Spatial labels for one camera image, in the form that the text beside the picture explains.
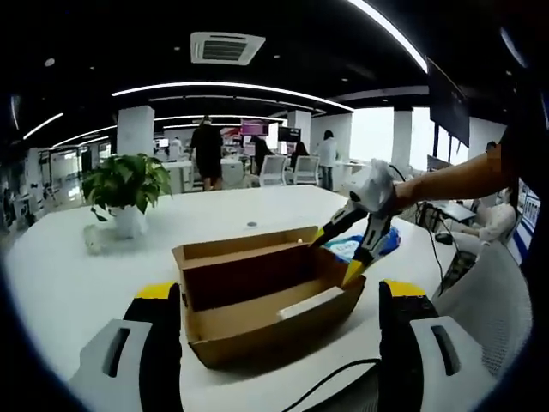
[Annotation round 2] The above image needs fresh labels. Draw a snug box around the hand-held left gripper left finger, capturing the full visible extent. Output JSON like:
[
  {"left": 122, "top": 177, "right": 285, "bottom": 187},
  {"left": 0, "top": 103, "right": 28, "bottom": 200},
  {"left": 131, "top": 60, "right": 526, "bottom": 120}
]
[{"left": 68, "top": 281, "right": 184, "bottom": 412}]

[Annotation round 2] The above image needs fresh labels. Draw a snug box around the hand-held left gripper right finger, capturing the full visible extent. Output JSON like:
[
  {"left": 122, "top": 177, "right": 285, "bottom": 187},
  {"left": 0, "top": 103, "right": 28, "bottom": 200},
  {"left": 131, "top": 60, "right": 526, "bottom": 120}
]
[{"left": 377, "top": 278, "right": 501, "bottom": 412}]

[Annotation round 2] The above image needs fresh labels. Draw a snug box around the blue wet wipes soft item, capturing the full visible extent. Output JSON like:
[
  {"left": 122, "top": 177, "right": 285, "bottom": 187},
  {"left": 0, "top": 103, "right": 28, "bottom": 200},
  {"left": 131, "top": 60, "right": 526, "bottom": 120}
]
[{"left": 323, "top": 226, "right": 402, "bottom": 264}]

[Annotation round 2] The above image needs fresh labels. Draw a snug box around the white pump bottle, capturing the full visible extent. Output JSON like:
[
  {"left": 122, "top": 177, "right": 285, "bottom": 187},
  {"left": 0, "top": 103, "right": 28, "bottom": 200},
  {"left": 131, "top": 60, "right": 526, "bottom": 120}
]
[{"left": 277, "top": 286, "right": 346, "bottom": 322}]

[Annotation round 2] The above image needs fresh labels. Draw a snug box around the brown cardboard shoe box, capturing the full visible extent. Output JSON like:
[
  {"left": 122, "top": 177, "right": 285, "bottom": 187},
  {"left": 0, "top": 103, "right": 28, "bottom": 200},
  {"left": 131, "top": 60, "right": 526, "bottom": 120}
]
[{"left": 171, "top": 225, "right": 368, "bottom": 370}]

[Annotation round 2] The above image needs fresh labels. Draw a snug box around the white office chair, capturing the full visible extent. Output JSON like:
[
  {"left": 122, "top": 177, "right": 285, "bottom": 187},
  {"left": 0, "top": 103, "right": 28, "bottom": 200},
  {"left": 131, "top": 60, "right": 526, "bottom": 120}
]
[
  {"left": 258, "top": 154, "right": 288, "bottom": 187},
  {"left": 293, "top": 154, "right": 322, "bottom": 186}
]

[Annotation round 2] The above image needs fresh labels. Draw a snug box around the white side desk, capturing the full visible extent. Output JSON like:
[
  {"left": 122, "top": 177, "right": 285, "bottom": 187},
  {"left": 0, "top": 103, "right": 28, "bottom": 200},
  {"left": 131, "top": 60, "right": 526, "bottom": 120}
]
[{"left": 422, "top": 199, "right": 478, "bottom": 227}]

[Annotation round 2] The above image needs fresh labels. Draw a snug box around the dark monitor screen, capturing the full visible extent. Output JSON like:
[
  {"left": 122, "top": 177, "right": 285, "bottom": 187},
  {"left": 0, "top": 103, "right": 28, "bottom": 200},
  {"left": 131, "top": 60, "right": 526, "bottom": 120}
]
[{"left": 276, "top": 126, "right": 303, "bottom": 143}]

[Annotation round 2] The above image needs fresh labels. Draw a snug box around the small white cube on table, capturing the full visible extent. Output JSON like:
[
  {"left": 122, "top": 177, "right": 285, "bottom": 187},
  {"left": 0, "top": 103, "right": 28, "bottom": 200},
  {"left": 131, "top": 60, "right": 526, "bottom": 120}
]
[{"left": 82, "top": 223, "right": 108, "bottom": 255}]

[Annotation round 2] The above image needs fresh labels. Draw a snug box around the purple lit monitor screen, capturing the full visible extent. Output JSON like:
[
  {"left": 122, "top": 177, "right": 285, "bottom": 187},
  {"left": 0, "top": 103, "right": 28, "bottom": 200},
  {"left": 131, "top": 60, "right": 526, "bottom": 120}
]
[{"left": 239, "top": 118, "right": 270, "bottom": 137}]

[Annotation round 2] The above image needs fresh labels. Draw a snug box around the person's black shirt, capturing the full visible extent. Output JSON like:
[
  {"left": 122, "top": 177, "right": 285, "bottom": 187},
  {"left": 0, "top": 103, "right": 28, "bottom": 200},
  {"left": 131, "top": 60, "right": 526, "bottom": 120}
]
[{"left": 499, "top": 106, "right": 542, "bottom": 194}]

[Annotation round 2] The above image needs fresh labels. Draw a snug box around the blue framed notice board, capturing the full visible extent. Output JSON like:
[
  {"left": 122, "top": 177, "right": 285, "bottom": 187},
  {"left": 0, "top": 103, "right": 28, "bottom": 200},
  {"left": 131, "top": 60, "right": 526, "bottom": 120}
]
[{"left": 512, "top": 179, "right": 542, "bottom": 261}]

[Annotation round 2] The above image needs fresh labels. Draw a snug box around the long ceiling light strip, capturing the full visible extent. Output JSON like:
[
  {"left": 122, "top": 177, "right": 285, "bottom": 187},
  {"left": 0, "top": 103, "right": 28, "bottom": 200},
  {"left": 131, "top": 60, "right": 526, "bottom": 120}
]
[
  {"left": 21, "top": 112, "right": 65, "bottom": 142},
  {"left": 111, "top": 80, "right": 355, "bottom": 113},
  {"left": 347, "top": 0, "right": 430, "bottom": 73}
]

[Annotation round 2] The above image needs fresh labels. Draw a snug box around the green plant in white pot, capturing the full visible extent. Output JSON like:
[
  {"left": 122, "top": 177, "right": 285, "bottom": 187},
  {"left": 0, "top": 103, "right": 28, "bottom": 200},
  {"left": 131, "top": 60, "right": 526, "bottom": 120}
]
[{"left": 81, "top": 153, "right": 173, "bottom": 239}]

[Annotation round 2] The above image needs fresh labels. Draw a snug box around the white low cabinet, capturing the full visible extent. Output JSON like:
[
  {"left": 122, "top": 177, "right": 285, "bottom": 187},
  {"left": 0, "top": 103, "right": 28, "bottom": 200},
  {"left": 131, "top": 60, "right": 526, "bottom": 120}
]
[{"left": 160, "top": 160, "right": 195, "bottom": 194}]

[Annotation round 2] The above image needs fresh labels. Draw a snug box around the white ceiling air conditioner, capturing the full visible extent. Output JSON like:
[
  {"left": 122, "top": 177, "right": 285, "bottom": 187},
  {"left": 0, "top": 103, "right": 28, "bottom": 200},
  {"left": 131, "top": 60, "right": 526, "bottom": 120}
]
[{"left": 190, "top": 31, "right": 267, "bottom": 66}]

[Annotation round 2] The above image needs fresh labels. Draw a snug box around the black cable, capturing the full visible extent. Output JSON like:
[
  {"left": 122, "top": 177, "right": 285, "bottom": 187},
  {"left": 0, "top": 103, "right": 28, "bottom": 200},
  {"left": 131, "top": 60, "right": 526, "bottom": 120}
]
[{"left": 294, "top": 357, "right": 383, "bottom": 412}]

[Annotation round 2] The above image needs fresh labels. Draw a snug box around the dark wall mounted screen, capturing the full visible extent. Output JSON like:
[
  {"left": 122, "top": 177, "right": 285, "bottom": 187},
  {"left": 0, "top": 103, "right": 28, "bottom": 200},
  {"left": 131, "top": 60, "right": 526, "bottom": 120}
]
[{"left": 426, "top": 57, "right": 472, "bottom": 148}]

